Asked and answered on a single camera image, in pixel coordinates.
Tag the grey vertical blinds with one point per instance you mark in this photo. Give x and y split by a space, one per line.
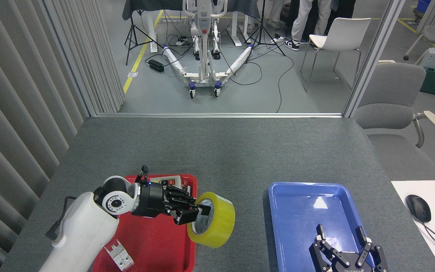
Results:
13 113

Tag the black power adapter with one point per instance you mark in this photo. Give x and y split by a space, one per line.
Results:
156 65

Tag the black tripod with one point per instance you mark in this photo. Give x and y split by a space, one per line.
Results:
131 32
261 32

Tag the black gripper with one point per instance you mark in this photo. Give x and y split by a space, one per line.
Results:
149 200
349 268

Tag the yellow tape roll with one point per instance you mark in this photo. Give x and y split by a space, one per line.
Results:
221 223

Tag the white plastic block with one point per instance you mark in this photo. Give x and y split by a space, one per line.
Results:
121 258

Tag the silver post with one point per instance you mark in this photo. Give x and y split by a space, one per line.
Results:
374 56

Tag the blue plastic tray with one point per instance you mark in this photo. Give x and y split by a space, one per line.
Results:
296 215

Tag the person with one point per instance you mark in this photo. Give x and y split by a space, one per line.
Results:
302 22
344 9

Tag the grey two-button switch box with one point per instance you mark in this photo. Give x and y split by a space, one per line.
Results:
170 180

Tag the white stand on wheels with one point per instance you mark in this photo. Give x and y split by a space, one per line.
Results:
203 60

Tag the red plastic tray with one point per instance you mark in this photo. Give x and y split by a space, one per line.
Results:
157 241

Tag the desk with dark cloth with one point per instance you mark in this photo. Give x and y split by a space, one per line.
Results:
153 5

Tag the blue bin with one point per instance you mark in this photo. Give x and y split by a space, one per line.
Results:
424 6

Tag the grey office chair with armrest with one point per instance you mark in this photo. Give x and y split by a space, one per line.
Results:
389 90

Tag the white chair with metal legs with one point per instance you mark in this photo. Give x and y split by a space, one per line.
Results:
344 34

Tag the small black electrical component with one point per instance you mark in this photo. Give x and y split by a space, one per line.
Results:
186 189

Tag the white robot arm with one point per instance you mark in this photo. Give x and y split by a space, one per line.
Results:
85 226

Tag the black computer mouse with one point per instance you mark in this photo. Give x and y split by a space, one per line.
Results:
418 207

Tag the white power strip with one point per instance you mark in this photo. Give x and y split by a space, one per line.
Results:
181 41

